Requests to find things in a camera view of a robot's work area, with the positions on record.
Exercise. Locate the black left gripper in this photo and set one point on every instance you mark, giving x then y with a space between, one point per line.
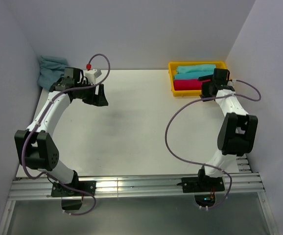
99 100

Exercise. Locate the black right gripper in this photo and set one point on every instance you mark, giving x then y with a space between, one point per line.
205 94

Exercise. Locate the red t-shirt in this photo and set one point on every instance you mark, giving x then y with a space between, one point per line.
188 85

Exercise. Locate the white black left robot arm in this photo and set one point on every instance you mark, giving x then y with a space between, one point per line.
35 147

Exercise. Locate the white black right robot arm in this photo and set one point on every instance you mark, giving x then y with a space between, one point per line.
238 130

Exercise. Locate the rolled teal t-shirt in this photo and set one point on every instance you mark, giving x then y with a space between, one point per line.
195 68
192 75

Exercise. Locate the yellow plastic bin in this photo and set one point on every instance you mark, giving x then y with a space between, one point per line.
172 66

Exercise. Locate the crumpled grey-blue t-shirt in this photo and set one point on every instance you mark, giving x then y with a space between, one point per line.
51 68

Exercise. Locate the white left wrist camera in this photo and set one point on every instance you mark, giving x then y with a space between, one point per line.
91 74

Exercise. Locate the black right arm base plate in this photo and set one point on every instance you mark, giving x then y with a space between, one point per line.
195 185

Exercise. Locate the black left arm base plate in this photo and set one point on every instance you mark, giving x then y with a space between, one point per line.
83 188

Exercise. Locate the aluminium mounting rail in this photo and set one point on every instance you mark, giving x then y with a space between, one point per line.
130 186

